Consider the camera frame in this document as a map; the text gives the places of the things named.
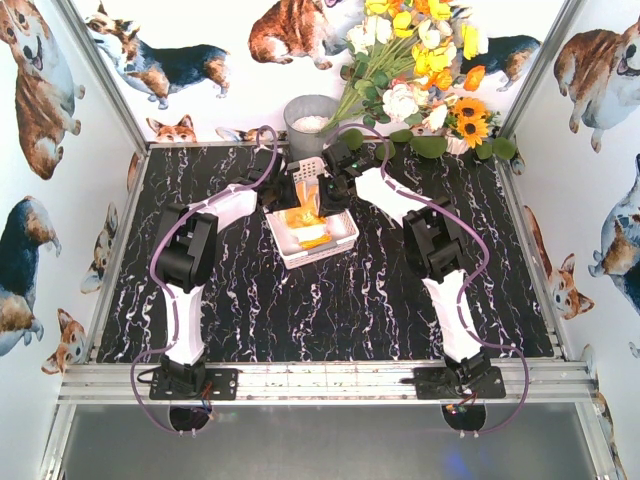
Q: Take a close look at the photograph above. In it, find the orange dotted glove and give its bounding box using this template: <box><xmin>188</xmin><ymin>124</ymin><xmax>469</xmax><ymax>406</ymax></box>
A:
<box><xmin>282</xmin><ymin>181</ymin><xmax>331</xmax><ymax>250</ymax></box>

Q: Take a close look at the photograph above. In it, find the white perforated storage basket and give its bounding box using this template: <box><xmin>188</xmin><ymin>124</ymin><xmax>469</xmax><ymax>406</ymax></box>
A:
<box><xmin>266</xmin><ymin>157</ymin><xmax>359</xmax><ymax>270</ymax></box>

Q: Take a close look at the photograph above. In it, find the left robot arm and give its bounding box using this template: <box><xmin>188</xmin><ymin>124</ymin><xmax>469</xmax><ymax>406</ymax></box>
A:
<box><xmin>149</xmin><ymin>149</ymin><xmax>300</xmax><ymax>366</ymax></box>

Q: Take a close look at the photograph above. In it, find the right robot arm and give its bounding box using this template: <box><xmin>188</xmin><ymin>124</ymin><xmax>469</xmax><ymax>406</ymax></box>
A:
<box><xmin>318</xmin><ymin>142</ymin><xmax>482</xmax><ymax>364</ymax></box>

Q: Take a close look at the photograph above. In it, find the grey metal bucket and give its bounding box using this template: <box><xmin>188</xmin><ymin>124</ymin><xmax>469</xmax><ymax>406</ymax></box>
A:
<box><xmin>283</xmin><ymin>95</ymin><xmax>338</xmax><ymax>161</ymax></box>

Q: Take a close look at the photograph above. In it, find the artificial flower bouquet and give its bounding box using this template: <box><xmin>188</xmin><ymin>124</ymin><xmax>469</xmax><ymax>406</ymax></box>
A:
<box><xmin>321</xmin><ymin>1</ymin><xmax>520</xmax><ymax>159</ymax></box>

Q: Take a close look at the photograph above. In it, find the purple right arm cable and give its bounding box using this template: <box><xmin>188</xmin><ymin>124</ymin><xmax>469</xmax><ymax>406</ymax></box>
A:
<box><xmin>332</xmin><ymin>123</ymin><xmax>532</xmax><ymax>435</ymax></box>

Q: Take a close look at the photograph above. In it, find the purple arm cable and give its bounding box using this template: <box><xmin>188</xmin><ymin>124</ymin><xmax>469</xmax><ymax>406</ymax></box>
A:
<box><xmin>332</xmin><ymin>123</ymin><xmax>532</xmax><ymax>435</ymax></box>
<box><xmin>128</xmin><ymin>124</ymin><xmax>279</xmax><ymax>436</ymax></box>

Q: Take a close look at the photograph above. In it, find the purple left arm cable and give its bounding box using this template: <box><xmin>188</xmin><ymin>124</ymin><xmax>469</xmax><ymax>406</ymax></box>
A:
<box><xmin>128</xmin><ymin>124</ymin><xmax>279</xmax><ymax>436</ymax></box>

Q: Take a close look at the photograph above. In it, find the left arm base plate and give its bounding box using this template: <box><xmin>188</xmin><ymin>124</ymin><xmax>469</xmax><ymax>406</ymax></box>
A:
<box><xmin>149</xmin><ymin>368</ymin><xmax>239</xmax><ymax>401</ymax></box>

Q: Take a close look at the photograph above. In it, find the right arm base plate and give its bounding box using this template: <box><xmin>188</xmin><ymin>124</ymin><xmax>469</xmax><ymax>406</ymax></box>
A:
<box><xmin>400</xmin><ymin>367</ymin><xmax>506</xmax><ymax>400</ymax></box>

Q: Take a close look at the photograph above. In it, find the aluminium front rail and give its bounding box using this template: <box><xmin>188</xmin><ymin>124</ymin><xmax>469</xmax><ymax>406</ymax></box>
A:
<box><xmin>57</xmin><ymin>359</ymin><xmax>596</xmax><ymax>405</ymax></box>

